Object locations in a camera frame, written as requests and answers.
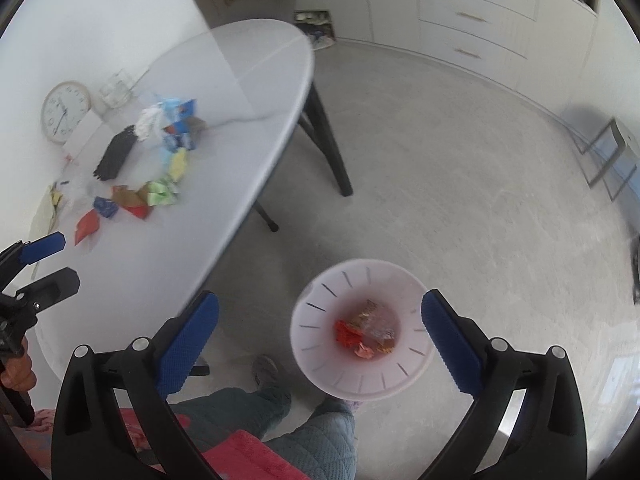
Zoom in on dark blue speckled wrapper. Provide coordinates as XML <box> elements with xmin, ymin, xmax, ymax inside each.
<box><xmin>93</xmin><ymin>196</ymin><xmax>120</xmax><ymax>221</ymax></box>

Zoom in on round white wall clock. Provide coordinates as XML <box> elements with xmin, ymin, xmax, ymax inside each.
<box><xmin>40</xmin><ymin>81</ymin><xmax>93</xmax><ymax>143</ymax></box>

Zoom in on blue printed carton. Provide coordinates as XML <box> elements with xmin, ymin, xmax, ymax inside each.
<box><xmin>162</xmin><ymin>100</ymin><xmax>197</xmax><ymax>152</ymax></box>

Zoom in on wrappers inside basket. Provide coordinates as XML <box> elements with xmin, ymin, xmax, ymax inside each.
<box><xmin>357</xmin><ymin>300</ymin><xmax>401</xmax><ymax>356</ymax></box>

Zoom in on green wrapper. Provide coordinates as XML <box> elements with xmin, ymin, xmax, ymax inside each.
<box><xmin>149</xmin><ymin>177</ymin><xmax>181</xmax><ymax>207</ymax></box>

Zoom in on grey shoe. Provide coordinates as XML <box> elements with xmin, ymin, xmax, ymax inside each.
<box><xmin>251</xmin><ymin>355</ymin><xmax>281</xmax><ymax>391</ymax></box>

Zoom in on yellow wrapper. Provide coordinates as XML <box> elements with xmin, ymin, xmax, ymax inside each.
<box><xmin>169</xmin><ymin>151</ymin><xmax>190</xmax><ymax>182</ymax></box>

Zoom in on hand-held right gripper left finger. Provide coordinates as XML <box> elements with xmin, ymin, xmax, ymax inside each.
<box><xmin>51</xmin><ymin>290</ymin><xmax>221</xmax><ymax>480</ymax></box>

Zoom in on person's leg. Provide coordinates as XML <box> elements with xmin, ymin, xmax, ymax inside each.
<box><xmin>260</xmin><ymin>397</ymin><xmax>357</xmax><ymax>480</ymax></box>
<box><xmin>170</xmin><ymin>386</ymin><xmax>293</xmax><ymax>453</ymax></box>

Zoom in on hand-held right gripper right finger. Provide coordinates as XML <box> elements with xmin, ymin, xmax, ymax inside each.
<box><xmin>421</xmin><ymin>288</ymin><xmax>588</xmax><ymax>480</ymax></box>

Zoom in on white crumpled tissue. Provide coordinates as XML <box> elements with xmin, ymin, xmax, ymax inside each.
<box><xmin>135</xmin><ymin>105</ymin><xmax>163</xmax><ymax>143</ymax></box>

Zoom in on floor box with clutter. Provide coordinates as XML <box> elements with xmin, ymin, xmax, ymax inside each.
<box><xmin>294</xmin><ymin>9</ymin><xmax>337</xmax><ymax>51</ymax></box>

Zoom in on grey metal stool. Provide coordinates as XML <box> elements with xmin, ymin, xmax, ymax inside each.
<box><xmin>572</xmin><ymin>117</ymin><xmax>640</xmax><ymax>203</ymax></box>

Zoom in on white cabinet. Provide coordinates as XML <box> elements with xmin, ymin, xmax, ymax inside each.
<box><xmin>280</xmin><ymin>0</ymin><xmax>598</xmax><ymax>106</ymax></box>

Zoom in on black crumpled wrapper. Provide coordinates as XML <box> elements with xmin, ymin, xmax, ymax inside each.
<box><xmin>92</xmin><ymin>125</ymin><xmax>138</xmax><ymax>181</ymax></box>

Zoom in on red folded wrapper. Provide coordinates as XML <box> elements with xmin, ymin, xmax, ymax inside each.
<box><xmin>122</xmin><ymin>202</ymin><xmax>155</xmax><ymax>222</ymax></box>

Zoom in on white card box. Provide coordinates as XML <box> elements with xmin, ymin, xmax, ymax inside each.
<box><xmin>62</xmin><ymin>110</ymin><xmax>103</xmax><ymax>158</ymax></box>

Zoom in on white plastic bin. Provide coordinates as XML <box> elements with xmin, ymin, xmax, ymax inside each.
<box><xmin>290</xmin><ymin>258</ymin><xmax>436</xmax><ymax>402</ymax></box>

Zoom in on pale yellow paper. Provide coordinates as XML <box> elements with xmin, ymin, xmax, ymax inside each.
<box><xmin>30</xmin><ymin>185</ymin><xmax>66</xmax><ymax>233</ymax></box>

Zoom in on red paper piece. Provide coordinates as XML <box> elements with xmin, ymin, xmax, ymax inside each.
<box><xmin>74</xmin><ymin>209</ymin><xmax>101</xmax><ymax>247</ymax></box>

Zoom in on person's left leg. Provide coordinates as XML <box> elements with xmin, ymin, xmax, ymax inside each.
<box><xmin>170</xmin><ymin>386</ymin><xmax>293</xmax><ymax>453</ymax></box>

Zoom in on grey chair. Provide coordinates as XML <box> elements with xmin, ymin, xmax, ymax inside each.
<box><xmin>220</xmin><ymin>0</ymin><xmax>298</xmax><ymax>28</ymax></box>

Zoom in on person's left hand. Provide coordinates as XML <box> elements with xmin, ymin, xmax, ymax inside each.
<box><xmin>0</xmin><ymin>355</ymin><xmax>37</xmax><ymax>394</ymax></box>

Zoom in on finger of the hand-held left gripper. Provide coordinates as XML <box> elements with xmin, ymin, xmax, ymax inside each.
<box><xmin>12</xmin><ymin>267</ymin><xmax>82</xmax><ymax>313</ymax></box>
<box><xmin>0</xmin><ymin>231</ymin><xmax>67</xmax><ymax>286</ymax></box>

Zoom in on clear glass mug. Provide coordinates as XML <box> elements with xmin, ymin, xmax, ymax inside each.
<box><xmin>98</xmin><ymin>69</ymin><xmax>138</xmax><ymax>108</ymax></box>

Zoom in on person's right leg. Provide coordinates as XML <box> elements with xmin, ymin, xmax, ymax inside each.
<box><xmin>260</xmin><ymin>397</ymin><xmax>357</xmax><ymax>480</ymax></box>

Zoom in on red crumpled wrapper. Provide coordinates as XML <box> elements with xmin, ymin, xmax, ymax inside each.
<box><xmin>334</xmin><ymin>319</ymin><xmax>371</xmax><ymax>360</ymax></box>

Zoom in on brown paper wrapper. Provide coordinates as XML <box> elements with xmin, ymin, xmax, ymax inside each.
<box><xmin>111</xmin><ymin>185</ymin><xmax>146</xmax><ymax>208</ymax></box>

